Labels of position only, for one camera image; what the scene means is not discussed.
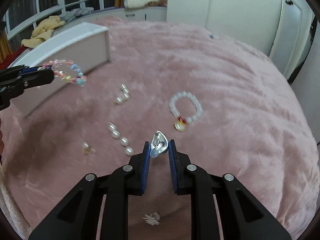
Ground colourful bead bracelet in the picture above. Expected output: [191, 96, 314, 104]
[37, 58, 88, 87]

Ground baroque pearl gold earring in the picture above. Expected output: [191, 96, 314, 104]
[82, 142, 96, 155]

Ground long four-pearl earring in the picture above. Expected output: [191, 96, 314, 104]
[108, 122, 134, 156]

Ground white bead bracelet gold charm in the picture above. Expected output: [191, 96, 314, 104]
[169, 91, 203, 132]

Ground silver teardrop earring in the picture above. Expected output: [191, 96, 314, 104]
[150, 131, 169, 158]

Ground red cloth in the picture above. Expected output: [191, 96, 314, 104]
[1, 46, 27, 64]

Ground yellow blanket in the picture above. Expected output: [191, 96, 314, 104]
[21, 16, 65, 49]

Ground white storage box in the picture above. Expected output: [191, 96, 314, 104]
[10, 22, 111, 116]

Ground silver spiky flower earring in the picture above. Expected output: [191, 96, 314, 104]
[143, 212, 161, 226]

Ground grey folded clothes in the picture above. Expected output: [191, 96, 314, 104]
[59, 7, 94, 23]

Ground curved pearl earring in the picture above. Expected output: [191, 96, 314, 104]
[114, 84, 130, 105]

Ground pink plush bedspread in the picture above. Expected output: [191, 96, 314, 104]
[1, 17, 319, 239]

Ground white window bench cabinet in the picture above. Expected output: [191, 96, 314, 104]
[53, 7, 167, 35]

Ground white door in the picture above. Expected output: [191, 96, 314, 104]
[269, 0, 313, 79]

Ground white wardrobe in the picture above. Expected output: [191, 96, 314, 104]
[167, 0, 282, 54]

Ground window frame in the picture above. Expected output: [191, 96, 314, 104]
[3, 0, 114, 40]

